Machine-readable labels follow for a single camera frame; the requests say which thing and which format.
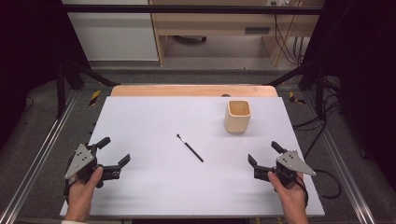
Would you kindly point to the thin black brush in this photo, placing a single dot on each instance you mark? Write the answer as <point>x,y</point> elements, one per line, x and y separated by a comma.
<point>191,150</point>

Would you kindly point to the light wooden desk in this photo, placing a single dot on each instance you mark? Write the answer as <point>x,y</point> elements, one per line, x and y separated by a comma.
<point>214,21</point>

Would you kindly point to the person's left hand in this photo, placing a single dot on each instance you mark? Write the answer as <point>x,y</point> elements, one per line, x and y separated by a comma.
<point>81,197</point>

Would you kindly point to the person's right hand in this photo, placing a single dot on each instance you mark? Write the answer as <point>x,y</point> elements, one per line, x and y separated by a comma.
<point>291,197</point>

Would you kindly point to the black horizontal bar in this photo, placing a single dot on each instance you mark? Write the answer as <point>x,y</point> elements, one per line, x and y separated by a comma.
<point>186,9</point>

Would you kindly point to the beige square cup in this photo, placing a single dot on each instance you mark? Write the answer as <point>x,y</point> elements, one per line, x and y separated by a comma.
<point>237,123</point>

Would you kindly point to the black metal stand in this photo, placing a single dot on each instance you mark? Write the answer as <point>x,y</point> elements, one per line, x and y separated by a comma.
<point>62,90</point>
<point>319,90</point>

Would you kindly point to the white cabinet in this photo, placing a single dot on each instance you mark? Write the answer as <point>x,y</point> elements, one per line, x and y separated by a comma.
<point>115,37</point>

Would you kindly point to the white power strip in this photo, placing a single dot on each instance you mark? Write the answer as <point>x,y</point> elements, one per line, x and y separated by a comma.
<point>281,2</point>

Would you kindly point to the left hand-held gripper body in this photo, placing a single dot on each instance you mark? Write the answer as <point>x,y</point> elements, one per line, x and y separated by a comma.
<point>81,160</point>

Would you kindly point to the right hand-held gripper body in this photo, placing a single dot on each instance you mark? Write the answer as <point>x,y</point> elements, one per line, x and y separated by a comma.
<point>292,163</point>

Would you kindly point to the black curtain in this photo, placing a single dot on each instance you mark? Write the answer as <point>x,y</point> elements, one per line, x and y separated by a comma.
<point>367,77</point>
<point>28,46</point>

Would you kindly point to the yellow black tape strip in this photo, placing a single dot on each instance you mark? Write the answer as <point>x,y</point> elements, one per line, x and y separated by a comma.
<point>94,97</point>
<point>294,98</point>

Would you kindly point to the aluminium rail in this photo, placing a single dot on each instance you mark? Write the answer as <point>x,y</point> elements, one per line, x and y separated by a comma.
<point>342,168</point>
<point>37,158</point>

